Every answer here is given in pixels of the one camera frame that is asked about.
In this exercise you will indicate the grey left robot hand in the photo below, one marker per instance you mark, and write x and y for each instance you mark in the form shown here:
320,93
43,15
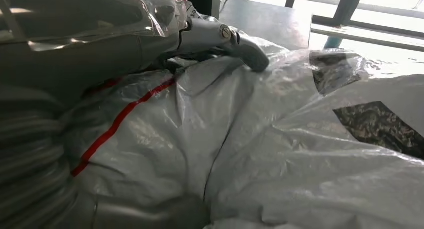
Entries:
82,38

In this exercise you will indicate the white plastic mailer package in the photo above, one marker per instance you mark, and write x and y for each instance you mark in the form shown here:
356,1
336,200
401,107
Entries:
265,138

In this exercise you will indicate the aluminium conveyor frame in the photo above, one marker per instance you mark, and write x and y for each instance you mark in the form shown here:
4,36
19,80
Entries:
381,38

